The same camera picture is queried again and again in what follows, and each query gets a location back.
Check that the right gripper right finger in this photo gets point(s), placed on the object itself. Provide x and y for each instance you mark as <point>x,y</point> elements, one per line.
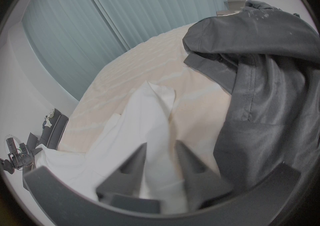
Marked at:
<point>200,185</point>

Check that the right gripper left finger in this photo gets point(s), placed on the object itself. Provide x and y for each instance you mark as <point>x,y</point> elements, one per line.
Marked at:
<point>125,180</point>

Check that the white printed T-shirt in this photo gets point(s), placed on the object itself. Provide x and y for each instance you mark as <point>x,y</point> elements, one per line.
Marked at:
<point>150,124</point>

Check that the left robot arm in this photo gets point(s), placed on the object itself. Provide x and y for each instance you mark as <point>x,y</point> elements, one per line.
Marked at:
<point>11,146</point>

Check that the pile of clothes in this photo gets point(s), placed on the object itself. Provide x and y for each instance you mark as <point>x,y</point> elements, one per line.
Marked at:
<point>270,82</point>

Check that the bed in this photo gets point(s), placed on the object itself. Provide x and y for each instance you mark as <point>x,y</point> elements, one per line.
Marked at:
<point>150,57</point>

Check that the black chest of drawers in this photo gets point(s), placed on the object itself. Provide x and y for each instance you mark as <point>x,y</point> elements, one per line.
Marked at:
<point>55,129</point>

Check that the small heap of cloths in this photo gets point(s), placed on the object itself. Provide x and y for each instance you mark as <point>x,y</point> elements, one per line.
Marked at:
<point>51,114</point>

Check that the blue-green curtain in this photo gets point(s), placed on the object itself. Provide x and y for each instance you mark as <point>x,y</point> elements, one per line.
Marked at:
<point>155,2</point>
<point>62,39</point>

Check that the grey bedside table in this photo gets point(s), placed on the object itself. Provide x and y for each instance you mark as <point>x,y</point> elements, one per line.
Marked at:
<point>235,3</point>

